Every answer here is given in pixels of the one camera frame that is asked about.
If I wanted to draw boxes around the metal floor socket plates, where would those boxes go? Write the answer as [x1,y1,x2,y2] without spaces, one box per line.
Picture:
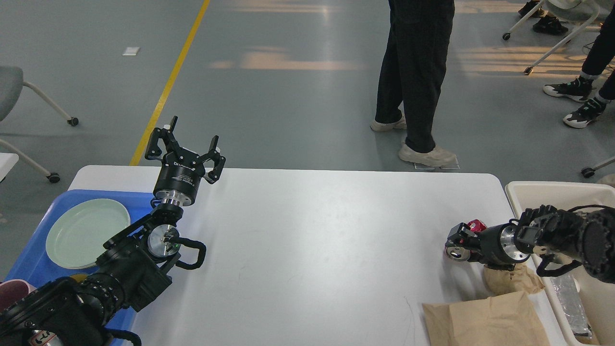
[413,162,460,171]

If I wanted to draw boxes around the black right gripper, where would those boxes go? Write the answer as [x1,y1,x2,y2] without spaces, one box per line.
[446,223,530,266]

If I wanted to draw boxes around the brown paper bag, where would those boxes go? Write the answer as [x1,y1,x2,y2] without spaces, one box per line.
[422,291,550,346]

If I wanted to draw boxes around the blue plastic tray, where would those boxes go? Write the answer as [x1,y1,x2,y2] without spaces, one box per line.
[5,190,152,346]

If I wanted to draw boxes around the grey office chair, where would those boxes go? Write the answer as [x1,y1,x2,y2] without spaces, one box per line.
[0,65,79,184]

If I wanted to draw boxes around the light green plate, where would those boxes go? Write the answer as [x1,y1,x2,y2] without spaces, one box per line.
[46,198,131,270]

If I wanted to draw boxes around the walking person in black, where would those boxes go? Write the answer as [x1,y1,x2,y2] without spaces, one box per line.
[370,0,457,167]

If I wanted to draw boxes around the white chair frame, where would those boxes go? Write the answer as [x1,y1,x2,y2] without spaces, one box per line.
[502,0,614,75]

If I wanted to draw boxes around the pink mug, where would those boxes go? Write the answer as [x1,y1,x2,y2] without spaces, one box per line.
[0,279,36,312]

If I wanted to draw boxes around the crumpled brown paper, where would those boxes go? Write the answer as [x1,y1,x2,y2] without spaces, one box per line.
[483,263,544,296]

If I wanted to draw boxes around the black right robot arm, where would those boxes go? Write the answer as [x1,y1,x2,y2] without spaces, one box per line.
[444,205,615,284]

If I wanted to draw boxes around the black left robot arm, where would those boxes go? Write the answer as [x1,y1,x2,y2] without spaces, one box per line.
[1,117,226,346]

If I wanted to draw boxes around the seated person black sneakers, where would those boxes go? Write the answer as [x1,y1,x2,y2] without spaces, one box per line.
[543,10,615,129]

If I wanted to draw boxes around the small red wrapper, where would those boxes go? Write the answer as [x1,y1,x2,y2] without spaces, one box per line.
[444,219,486,261]

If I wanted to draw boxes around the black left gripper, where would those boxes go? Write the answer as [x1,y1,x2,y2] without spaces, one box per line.
[144,116,226,206]

